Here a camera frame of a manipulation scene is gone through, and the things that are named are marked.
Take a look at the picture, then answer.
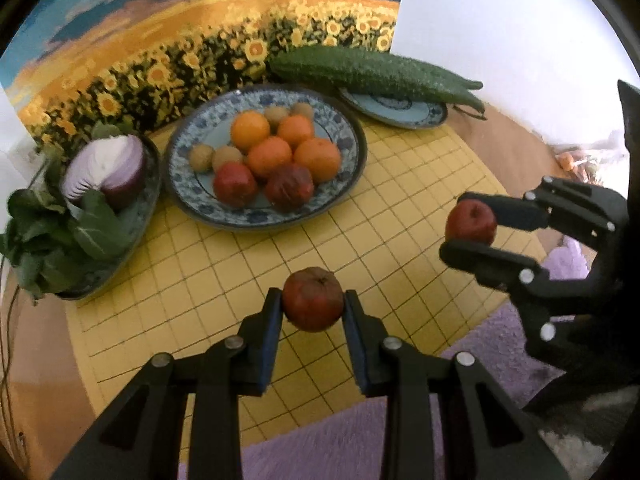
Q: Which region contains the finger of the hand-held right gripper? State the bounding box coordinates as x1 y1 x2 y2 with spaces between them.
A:
457 176 630 253
439 239 593 358

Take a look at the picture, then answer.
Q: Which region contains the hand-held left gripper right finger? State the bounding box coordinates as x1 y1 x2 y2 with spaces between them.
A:
342 289 571 480

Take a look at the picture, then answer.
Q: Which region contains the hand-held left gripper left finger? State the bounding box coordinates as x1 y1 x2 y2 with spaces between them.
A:
50 287 285 480

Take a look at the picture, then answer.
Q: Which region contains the red apple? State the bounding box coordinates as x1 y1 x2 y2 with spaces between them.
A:
264 163 316 212
445 199 498 246
282 266 346 333
212 161 260 208

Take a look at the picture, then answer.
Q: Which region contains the orange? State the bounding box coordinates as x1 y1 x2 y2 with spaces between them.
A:
293 138 342 183
276 114 316 148
230 111 271 152
246 136 293 180

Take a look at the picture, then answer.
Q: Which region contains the large blue patterned plate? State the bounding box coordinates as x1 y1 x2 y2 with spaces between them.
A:
164 86 368 231

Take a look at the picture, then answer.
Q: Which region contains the clear plastic bag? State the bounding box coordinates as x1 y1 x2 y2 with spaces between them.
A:
552 145 628 186

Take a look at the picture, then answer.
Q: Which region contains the purple fluffy towel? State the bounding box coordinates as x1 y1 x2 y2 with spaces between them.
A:
177 240 591 480

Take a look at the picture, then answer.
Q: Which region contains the yellow grid board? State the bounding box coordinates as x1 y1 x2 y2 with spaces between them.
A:
64 117 546 448

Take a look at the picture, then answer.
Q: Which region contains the white shaggy rug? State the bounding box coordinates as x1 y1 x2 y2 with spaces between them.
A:
540 385 640 480

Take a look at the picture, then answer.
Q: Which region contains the small blue patterned plate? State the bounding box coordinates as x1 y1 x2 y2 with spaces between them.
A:
337 85 449 129

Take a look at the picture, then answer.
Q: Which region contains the oval blue patterned plate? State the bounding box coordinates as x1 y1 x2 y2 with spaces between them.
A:
55 132 163 302

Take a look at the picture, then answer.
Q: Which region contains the bumpy green cucumber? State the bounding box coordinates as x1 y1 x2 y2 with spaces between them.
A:
268 45 488 121

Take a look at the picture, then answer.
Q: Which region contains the halved red onion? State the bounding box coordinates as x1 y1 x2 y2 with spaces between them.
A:
61 135 148 211

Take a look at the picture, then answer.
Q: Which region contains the green bok choy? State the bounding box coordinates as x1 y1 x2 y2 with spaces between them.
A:
0 122 137 306

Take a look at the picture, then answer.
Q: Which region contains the sunflower field painting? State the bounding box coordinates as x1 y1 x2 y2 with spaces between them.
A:
0 0 408 148

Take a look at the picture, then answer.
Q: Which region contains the black cable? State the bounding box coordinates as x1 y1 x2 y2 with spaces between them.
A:
0 260 23 411

